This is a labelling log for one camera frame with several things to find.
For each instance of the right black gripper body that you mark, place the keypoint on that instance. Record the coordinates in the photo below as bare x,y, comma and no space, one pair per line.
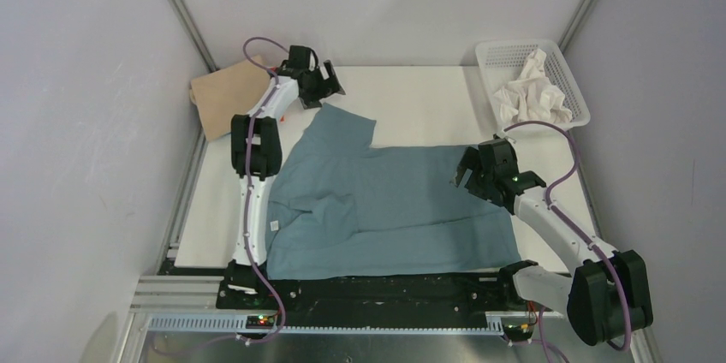
486,177

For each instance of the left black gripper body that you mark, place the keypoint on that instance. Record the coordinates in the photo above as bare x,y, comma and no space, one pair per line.
317,87

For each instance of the grey-blue t-shirt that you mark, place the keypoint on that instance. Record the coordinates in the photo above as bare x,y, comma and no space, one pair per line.
340,207

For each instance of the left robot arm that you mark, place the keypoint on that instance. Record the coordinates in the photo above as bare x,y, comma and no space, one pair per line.
256,147

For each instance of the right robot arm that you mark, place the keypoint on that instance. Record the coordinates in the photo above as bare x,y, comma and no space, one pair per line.
606,294

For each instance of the folded tan t-shirt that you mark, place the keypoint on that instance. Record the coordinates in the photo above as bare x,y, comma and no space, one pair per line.
229,91

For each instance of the crumpled white t-shirt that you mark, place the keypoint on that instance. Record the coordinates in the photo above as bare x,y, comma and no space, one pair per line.
532,96

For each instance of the white plastic basket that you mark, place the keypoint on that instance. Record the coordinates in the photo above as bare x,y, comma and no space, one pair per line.
501,61

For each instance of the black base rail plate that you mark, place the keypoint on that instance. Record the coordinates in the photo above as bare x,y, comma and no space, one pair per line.
435,301

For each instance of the aluminium frame rail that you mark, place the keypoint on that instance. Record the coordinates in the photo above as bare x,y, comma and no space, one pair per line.
178,303

